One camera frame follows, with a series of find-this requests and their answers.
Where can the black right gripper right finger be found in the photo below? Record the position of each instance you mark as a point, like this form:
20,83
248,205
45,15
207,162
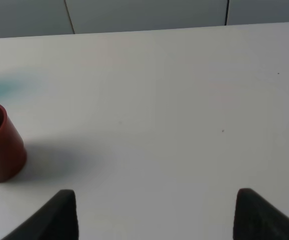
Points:
256,219

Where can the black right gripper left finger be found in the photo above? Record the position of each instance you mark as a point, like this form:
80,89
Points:
57,219

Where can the red plastic cup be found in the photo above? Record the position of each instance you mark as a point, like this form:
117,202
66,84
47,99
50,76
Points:
13,155

